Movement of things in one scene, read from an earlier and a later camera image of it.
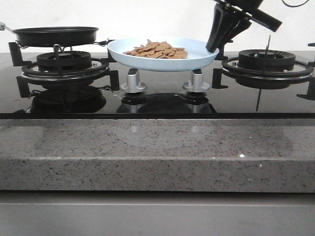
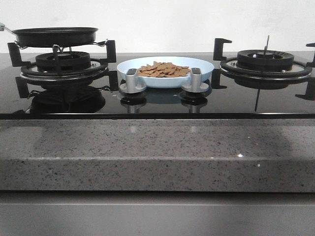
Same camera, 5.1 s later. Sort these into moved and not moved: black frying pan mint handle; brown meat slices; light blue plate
Moved: light blue plate; brown meat slices
Not moved: black frying pan mint handle
